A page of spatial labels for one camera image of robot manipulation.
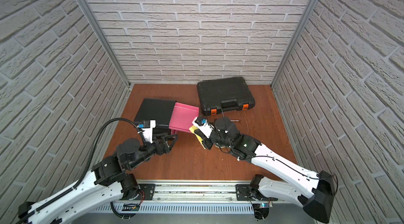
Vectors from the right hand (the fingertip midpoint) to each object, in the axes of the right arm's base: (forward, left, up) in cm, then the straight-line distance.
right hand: (198, 130), depth 70 cm
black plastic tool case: (+35, -15, -17) cm, 41 cm away
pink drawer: (+16, +9, -12) cm, 22 cm away
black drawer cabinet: (+19, +22, -8) cm, 30 cm away
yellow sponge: (0, +3, +2) cm, 3 cm away
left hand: (-2, +10, +2) cm, 10 cm away
